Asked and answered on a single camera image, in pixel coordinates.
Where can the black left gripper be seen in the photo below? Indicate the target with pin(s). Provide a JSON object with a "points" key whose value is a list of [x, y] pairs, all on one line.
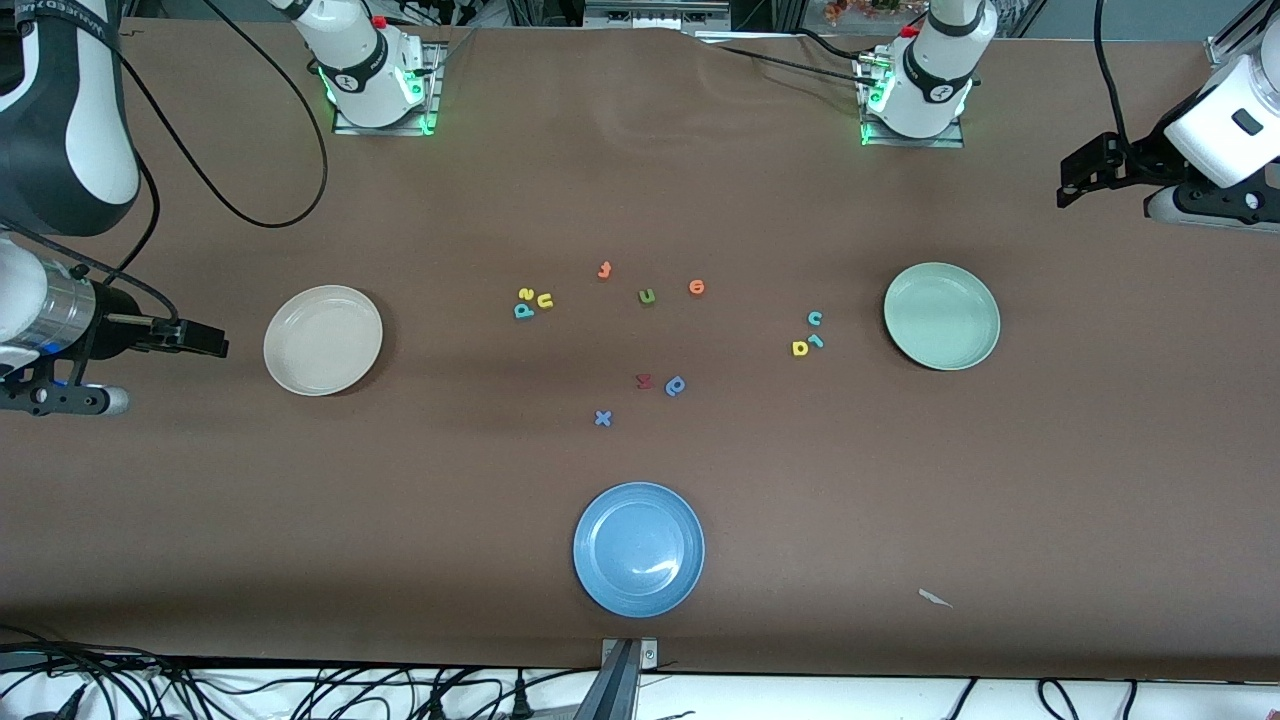
{"points": [[1143, 161]]}

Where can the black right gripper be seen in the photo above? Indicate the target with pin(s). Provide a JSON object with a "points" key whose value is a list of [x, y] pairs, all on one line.
{"points": [[117, 322]]}

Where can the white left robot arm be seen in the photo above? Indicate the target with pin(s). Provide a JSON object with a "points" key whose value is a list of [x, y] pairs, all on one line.
{"points": [[930, 80]]}

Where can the beige round plate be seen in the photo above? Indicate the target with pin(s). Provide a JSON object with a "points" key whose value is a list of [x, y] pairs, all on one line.
{"points": [[322, 340]]}

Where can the pale green round plate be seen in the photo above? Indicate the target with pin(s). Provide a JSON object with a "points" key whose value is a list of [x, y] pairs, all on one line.
{"points": [[942, 316]]}

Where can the orange leafy decoration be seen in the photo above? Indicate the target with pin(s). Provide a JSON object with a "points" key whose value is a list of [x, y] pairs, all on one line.
{"points": [[860, 8]]}

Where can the small white paper scrap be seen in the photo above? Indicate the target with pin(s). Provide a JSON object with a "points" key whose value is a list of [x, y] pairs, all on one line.
{"points": [[932, 597]]}

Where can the blue foam letter a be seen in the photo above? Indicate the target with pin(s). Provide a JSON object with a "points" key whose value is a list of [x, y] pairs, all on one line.
{"points": [[670, 384]]}

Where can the grey device with ports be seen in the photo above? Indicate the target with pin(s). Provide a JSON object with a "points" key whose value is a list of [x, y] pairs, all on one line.
{"points": [[650, 15]]}

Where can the blue round plate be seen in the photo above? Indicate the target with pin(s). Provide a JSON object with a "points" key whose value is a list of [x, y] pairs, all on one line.
{"points": [[640, 550]]}

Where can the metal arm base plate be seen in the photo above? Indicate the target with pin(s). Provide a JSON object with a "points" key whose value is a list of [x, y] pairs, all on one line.
{"points": [[950, 143], [434, 85]]}

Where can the aluminium frame profile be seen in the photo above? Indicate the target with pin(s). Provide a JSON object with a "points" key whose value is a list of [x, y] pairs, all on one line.
{"points": [[1235, 40]]}

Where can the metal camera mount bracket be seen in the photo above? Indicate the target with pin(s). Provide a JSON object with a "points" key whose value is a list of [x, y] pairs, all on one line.
{"points": [[625, 690]]}

